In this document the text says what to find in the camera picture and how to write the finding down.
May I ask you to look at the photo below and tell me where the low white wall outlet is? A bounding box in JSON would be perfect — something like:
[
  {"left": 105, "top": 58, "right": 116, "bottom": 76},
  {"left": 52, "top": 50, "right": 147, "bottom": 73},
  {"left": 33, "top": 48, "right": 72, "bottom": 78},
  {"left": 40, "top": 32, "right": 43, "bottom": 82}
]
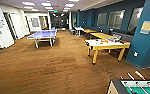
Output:
[{"left": 133, "top": 51, "right": 139, "bottom": 57}]

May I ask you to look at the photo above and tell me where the small dark bin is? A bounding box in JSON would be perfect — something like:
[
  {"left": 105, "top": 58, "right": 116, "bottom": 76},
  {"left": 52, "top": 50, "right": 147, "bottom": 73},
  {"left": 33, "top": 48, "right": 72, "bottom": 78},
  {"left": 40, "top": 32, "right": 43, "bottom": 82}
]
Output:
[{"left": 69, "top": 28, "right": 76, "bottom": 36}]

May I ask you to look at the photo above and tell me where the air hockey table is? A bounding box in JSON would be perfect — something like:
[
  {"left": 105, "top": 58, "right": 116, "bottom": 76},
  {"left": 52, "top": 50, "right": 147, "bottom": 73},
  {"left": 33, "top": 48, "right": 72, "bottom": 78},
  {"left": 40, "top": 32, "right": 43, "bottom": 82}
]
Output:
[{"left": 84, "top": 36, "right": 132, "bottom": 66}]

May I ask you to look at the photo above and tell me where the red flat object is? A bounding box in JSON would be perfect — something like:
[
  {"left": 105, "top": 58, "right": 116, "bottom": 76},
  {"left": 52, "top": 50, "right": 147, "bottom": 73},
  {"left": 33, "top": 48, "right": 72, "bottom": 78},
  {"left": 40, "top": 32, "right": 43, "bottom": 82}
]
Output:
[{"left": 120, "top": 40, "right": 130, "bottom": 45}]

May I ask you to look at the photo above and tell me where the glass office window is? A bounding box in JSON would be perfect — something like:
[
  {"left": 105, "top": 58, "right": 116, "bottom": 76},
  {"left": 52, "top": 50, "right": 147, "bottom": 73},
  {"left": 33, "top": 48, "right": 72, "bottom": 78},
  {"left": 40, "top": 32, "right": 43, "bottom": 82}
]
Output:
[{"left": 30, "top": 16, "right": 41, "bottom": 29}]

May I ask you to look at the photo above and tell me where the grey tabletop box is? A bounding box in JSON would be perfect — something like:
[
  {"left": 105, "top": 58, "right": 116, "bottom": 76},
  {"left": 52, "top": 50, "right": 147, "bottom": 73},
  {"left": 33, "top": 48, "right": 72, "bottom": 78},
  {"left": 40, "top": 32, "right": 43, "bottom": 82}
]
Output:
[{"left": 107, "top": 34, "right": 121, "bottom": 43}]

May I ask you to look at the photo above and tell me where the yellow wall poster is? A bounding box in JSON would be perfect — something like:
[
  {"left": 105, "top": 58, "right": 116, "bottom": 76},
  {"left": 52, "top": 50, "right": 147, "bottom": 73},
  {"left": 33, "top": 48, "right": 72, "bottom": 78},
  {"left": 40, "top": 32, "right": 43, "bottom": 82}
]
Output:
[{"left": 139, "top": 20, "right": 150, "bottom": 36}]

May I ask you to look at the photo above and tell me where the green exit sign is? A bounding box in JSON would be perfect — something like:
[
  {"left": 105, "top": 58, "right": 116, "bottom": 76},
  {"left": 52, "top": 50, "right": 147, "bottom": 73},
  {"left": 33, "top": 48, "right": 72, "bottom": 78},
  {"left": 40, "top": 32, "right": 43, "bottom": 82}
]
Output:
[{"left": 54, "top": 9, "right": 60, "bottom": 14}]

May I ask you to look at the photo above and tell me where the long wooden table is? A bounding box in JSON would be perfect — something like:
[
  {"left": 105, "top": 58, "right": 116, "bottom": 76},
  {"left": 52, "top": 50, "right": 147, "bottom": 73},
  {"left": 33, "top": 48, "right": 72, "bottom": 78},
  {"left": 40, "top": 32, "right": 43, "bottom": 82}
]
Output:
[{"left": 82, "top": 28, "right": 115, "bottom": 41}]

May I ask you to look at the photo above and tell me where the green foosball table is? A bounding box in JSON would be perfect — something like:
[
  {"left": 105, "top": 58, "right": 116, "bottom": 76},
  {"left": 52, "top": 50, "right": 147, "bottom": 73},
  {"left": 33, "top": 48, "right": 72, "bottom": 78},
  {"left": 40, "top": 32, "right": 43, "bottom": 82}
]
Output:
[{"left": 106, "top": 69, "right": 150, "bottom": 94}]

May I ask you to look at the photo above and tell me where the dark glass wall window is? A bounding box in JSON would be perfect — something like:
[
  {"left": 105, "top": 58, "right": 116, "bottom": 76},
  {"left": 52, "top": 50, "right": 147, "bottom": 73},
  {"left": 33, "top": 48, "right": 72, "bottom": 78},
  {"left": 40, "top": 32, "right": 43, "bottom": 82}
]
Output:
[
  {"left": 107, "top": 9, "right": 126, "bottom": 31},
  {"left": 127, "top": 6, "right": 144, "bottom": 33},
  {"left": 96, "top": 12, "right": 108, "bottom": 28}
]

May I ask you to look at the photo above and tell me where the blue ping pong table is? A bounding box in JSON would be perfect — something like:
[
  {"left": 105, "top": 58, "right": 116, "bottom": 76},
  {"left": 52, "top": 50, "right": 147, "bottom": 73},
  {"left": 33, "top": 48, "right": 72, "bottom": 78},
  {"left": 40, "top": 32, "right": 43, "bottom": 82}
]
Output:
[{"left": 26, "top": 29, "right": 58, "bottom": 50}]

